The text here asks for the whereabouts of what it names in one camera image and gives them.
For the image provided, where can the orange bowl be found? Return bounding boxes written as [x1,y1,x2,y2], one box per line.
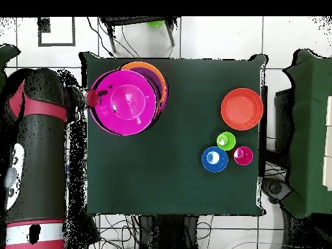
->
[119,61,168,110]

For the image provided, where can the black stool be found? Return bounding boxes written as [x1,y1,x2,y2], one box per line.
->
[99,16,180,54]

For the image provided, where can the lime green bowl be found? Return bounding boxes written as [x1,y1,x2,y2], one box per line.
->
[146,19,165,28]

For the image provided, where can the green cloth side table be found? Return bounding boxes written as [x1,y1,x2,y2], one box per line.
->
[0,44,21,86]
[281,49,332,219]

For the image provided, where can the dark green tablecloth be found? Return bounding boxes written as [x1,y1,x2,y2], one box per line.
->
[78,51,268,217]

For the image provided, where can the blue bowl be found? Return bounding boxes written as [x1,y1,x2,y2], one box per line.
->
[201,146,230,173]

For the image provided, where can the green cup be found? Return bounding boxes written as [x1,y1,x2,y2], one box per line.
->
[217,131,237,152]

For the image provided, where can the shallow red-orange bowl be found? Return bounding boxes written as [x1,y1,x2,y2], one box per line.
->
[220,88,265,131]

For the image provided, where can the red cup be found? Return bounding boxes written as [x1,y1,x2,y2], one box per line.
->
[232,146,254,166]

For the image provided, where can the black office chair base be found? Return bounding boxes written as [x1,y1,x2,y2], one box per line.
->
[261,177,292,205]

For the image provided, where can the white boxes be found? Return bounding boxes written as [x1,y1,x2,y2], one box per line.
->
[322,95,332,191]

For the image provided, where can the black cable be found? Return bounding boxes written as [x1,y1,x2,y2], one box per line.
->
[86,16,115,58]

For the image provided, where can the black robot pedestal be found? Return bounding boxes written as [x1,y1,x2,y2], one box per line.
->
[138,215,199,249]

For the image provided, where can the black table frame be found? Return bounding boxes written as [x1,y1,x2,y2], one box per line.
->
[259,85,268,180]

